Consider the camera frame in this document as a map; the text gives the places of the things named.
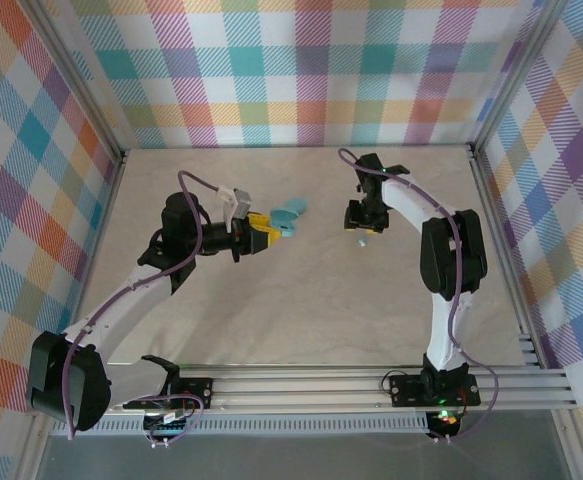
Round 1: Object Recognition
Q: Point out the aluminium frame cross rail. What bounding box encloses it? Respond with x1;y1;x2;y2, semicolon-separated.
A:
105;364;577;416

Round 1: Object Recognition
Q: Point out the aluminium frame side rail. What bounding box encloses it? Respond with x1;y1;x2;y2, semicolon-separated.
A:
58;149;130;376
469;149;545;371

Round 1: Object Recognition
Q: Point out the aluminium frame post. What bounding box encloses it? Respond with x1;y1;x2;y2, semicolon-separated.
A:
468;0;572;159
23;0;130;161

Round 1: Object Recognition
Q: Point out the grey slotted cable duct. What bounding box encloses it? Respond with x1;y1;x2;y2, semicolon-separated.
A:
93;418;430;436

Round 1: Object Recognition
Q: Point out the controller circuit board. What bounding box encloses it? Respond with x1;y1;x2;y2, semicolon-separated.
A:
143;407;197;449
428;407;465;441

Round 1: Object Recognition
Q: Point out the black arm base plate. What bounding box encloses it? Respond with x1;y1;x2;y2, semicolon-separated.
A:
388;373;482;407
123;377;215;411

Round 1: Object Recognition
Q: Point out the light blue oval charging case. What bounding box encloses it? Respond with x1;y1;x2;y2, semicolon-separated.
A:
269;195;308;240

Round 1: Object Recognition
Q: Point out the grey metal base sheet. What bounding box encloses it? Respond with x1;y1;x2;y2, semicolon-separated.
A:
35;434;572;480

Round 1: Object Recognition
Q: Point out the purple cable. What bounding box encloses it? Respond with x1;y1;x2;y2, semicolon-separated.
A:
337;147;501;444
63;169;225;449

